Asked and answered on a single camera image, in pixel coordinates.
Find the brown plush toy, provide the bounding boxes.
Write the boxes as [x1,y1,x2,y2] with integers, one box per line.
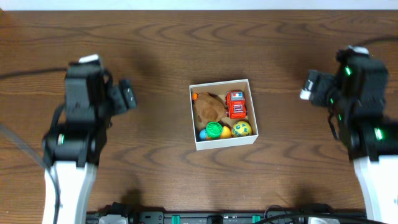
[192,92,227,125]

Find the green ridged ball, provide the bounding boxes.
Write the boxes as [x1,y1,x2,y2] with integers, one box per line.
[205,121,223,139]

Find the red toy truck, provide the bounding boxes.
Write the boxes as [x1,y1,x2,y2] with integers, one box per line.
[225,90,248,119]

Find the yellow letter ball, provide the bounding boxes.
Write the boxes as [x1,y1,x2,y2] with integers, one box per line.
[231,121,252,138]

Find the orange duck toy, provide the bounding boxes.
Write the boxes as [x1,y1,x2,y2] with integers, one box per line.
[199,126,232,141]

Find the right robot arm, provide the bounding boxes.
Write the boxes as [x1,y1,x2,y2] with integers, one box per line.
[261,46,397,223]

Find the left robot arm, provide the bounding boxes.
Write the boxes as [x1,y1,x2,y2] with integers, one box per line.
[42,54,137,223]

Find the white cardboard box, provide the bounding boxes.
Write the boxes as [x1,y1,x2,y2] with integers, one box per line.
[189,79,259,151]

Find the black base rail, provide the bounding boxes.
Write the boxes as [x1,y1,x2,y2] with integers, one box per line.
[85,202,366,224]

